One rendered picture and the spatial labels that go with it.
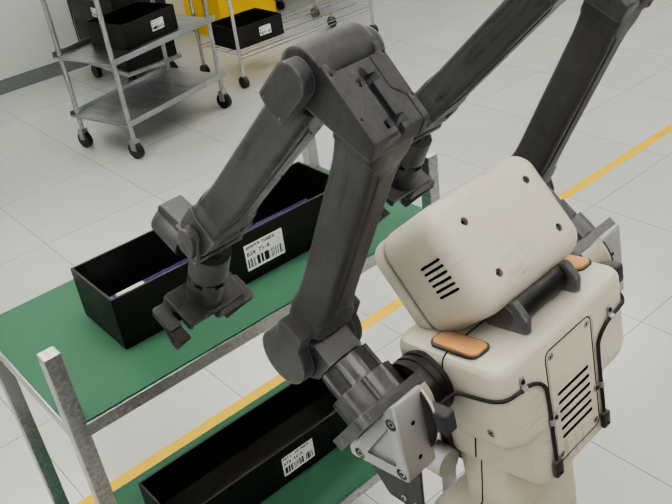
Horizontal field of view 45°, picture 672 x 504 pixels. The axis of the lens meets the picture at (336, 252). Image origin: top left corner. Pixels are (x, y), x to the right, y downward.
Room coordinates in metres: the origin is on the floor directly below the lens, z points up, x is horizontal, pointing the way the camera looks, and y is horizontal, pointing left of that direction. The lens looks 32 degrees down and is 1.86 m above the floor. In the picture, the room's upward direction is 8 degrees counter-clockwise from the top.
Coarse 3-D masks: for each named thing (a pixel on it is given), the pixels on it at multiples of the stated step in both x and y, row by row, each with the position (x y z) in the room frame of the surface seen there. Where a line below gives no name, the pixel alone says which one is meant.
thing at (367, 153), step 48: (288, 48) 0.73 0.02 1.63; (336, 48) 0.72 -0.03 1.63; (336, 96) 0.69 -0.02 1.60; (384, 96) 0.70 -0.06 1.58; (336, 144) 0.71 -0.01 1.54; (384, 144) 0.67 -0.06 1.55; (336, 192) 0.72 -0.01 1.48; (384, 192) 0.71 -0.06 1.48; (336, 240) 0.73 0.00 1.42; (336, 288) 0.75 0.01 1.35; (288, 336) 0.77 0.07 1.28
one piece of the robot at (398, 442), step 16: (400, 400) 0.69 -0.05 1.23; (416, 400) 0.70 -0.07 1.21; (384, 416) 0.69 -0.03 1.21; (400, 416) 0.68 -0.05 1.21; (416, 416) 0.70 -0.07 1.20; (368, 432) 0.72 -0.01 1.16; (384, 432) 0.69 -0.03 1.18; (400, 432) 0.68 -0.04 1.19; (416, 432) 0.69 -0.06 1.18; (352, 448) 0.74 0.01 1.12; (368, 448) 0.72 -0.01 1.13; (384, 448) 0.70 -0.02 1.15; (400, 448) 0.68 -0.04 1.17; (416, 448) 0.69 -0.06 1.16; (432, 448) 0.70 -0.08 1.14; (384, 464) 0.70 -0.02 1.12; (400, 464) 0.68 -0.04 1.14; (416, 464) 0.68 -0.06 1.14
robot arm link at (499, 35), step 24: (504, 0) 1.09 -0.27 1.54; (528, 0) 1.05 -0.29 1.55; (552, 0) 1.02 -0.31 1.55; (504, 24) 1.08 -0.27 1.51; (528, 24) 1.06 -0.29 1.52; (480, 48) 1.12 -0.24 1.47; (504, 48) 1.09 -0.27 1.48; (456, 72) 1.15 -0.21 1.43; (480, 72) 1.12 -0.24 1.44; (432, 96) 1.18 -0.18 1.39; (456, 96) 1.15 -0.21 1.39; (432, 120) 1.18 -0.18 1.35
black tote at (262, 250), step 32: (288, 192) 1.68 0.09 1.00; (320, 192) 1.65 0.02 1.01; (288, 224) 1.48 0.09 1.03; (96, 256) 1.40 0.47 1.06; (128, 256) 1.44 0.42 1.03; (160, 256) 1.48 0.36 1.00; (256, 256) 1.42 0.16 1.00; (288, 256) 1.47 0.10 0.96; (96, 288) 1.29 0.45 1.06; (160, 288) 1.29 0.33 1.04; (96, 320) 1.33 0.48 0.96; (128, 320) 1.25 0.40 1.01
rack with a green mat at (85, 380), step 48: (432, 192) 1.56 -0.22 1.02; (288, 288) 1.37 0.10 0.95; (0, 336) 1.34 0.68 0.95; (48, 336) 1.32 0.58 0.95; (96, 336) 1.29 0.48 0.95; (192, 336) 1.25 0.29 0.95; (240, 336) 1.24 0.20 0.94; (48, 384) 1.05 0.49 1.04; (96, 384) 1.15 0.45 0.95; (144, 384) 1.13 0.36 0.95; (288, 384) 1.78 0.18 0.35; (48, 480) 1.37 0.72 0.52; (96, 480) 1.04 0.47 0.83; (336, 480) 1.41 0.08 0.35
